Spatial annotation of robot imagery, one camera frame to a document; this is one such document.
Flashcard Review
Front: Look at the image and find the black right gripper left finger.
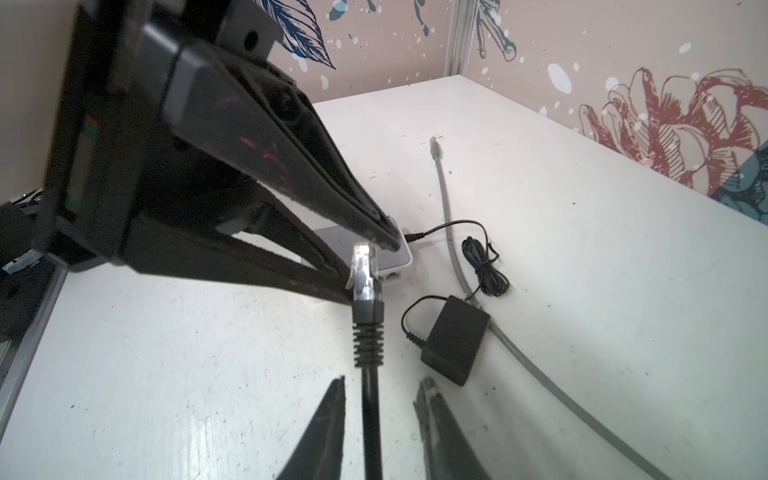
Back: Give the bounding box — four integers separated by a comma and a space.
277, 376, 346, 480

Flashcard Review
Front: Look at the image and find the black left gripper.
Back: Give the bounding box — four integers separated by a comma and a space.
33, 1, 401, 270

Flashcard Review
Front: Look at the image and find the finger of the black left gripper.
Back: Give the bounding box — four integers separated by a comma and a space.
120, 185, 352, 304

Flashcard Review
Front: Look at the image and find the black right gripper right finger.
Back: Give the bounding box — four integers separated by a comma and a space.
414, 376, 490, 480

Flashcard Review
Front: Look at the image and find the black power adapter with cord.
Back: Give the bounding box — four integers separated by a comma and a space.
400, 233, 510, 386

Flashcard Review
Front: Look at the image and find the black ethernet cable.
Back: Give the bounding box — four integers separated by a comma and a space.
345, 241, 386, 480

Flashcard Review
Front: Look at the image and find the white small switch box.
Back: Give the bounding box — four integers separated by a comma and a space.
313, 216, 413, 283

